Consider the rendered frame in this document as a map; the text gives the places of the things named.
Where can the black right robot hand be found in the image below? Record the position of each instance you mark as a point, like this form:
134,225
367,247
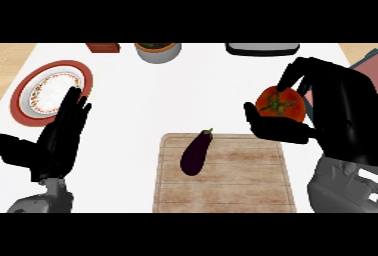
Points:
344,110

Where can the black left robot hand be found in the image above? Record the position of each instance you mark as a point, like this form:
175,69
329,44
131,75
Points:
56,146

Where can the red tomato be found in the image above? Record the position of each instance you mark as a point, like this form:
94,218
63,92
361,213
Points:
282,105

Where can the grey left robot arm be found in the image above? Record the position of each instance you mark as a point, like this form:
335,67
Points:
45,198

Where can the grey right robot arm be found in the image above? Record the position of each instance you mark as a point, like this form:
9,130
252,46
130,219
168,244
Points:
341,190

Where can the red-brown box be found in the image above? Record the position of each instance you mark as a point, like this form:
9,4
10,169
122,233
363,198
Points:
103,47

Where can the wooden cutting board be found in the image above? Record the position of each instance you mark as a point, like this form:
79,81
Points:
224,176

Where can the red round placemat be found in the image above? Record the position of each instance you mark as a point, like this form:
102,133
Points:
29,113

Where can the white patterned plate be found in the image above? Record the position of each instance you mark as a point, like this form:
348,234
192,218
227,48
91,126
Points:
48,93

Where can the dark grey appliance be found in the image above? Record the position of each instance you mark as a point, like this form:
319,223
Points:
261,49

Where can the dark purple eggplant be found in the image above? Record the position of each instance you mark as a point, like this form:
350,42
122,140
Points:
195,155

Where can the grey plant pot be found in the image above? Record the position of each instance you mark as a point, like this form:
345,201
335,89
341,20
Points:
156,53

